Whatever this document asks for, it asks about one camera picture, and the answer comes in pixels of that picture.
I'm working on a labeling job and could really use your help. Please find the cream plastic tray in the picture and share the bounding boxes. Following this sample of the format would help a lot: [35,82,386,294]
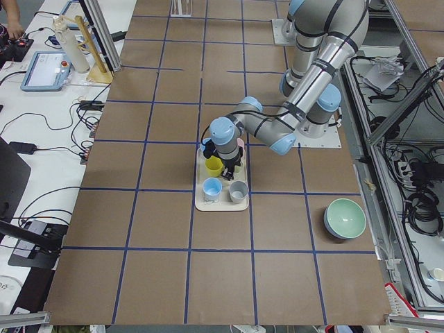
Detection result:
[194,148,249,212]

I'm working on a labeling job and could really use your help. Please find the white wire cup rack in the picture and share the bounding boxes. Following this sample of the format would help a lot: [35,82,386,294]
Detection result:
[170,0,193,17]

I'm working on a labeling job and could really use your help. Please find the pale cream plastic cup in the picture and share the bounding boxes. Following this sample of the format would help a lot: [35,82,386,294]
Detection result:
[233,165,243,175]

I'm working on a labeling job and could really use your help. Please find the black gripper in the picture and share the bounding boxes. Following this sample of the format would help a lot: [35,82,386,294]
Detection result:
[221,152,243,180]

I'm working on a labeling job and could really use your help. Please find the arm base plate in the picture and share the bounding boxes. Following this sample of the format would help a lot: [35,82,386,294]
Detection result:
[271,19,296,46]
[293,116,342,149]

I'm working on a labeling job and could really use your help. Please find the stacked green blue bowls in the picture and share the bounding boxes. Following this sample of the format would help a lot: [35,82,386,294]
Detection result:
[323,198,367,239]

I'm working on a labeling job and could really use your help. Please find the light blue plastic cup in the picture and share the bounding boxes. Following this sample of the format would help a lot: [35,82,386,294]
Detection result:
[200,137,211,152]
[202,178,223,202]

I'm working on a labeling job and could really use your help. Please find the pink plastic cup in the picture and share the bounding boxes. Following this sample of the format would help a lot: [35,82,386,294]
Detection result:
[237,138,245,149]

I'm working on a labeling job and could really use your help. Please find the grey plastic cup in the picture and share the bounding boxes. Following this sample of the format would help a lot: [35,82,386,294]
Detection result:
[229,180,248,203]

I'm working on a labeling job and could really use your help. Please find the yellow plastic cup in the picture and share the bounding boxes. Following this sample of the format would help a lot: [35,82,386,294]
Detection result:
[205,156,225,178]

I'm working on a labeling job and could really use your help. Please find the blue teach pendant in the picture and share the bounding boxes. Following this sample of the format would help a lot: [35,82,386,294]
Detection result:
[20,51,71,92]

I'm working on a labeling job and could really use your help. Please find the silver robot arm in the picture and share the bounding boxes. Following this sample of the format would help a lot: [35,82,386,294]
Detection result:
[203,1,369,180]

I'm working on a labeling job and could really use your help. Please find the aluminium frame post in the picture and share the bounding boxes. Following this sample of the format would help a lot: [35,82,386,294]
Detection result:
[79,0,122,72]

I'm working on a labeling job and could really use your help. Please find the white thermos bottle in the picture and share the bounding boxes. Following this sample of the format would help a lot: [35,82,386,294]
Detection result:
[53,15,90,73]

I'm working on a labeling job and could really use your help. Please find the wooden mug tree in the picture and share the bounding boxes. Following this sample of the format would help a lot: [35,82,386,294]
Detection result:
[59,15,113,84]

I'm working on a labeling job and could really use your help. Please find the person's hand at desk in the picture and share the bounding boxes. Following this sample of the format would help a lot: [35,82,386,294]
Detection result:
[7,21,24,40]

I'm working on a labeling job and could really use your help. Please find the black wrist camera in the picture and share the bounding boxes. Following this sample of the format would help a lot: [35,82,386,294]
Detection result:
[203,140,219,160]

